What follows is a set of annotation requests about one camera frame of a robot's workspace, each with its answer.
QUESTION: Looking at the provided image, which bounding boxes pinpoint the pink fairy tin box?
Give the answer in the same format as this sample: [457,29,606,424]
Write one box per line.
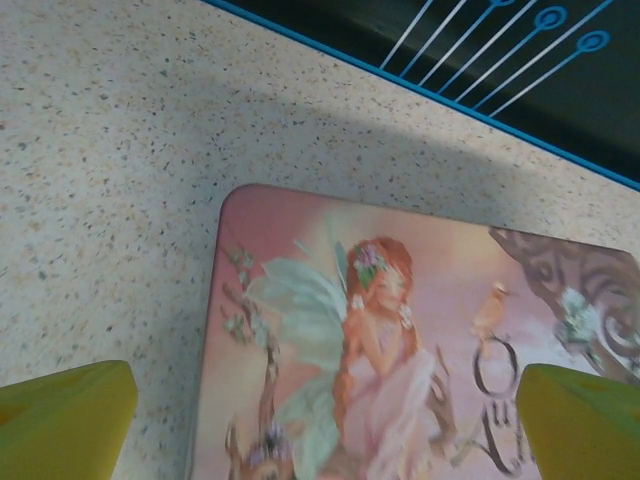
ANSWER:
[184,183,640,480]

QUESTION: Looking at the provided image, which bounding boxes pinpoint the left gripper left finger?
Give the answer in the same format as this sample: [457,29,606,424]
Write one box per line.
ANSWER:
[0,359,139,480]

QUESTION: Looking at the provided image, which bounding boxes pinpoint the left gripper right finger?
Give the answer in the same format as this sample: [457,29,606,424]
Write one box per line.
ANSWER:
[514,363,640,480]

